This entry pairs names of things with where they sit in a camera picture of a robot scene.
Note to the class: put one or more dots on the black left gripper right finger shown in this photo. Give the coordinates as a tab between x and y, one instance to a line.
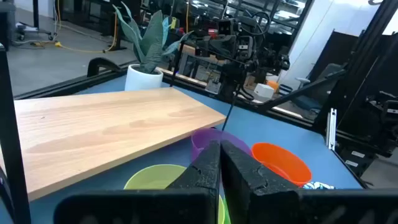
248	193

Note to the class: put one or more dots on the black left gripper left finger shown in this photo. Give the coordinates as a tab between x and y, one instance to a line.
192	199

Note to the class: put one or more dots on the green plastic bowl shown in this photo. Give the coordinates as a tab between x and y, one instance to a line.
152	179

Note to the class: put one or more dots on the purple plastic bowl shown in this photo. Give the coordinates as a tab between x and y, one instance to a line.
202	140

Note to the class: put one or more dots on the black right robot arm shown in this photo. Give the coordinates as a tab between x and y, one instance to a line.
270	60

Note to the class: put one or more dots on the snake plant in white pot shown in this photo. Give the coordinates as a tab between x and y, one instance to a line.
141	79

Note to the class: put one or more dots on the wheeled equipment stand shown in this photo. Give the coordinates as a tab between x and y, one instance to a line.
28	29

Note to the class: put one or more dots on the orange plastic bowl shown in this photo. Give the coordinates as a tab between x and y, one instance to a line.
280	161

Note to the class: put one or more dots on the silver aluminium bracket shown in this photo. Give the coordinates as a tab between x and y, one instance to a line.
331	127

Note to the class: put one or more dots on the blue patterned white paper plate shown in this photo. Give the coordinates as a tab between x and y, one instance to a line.
317	186

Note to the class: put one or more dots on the black arched clamp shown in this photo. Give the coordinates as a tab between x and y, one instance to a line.
99	62

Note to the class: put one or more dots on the blue table mat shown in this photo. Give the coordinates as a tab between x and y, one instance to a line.
280	127

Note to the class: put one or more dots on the small white box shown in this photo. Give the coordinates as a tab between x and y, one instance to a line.
263	91

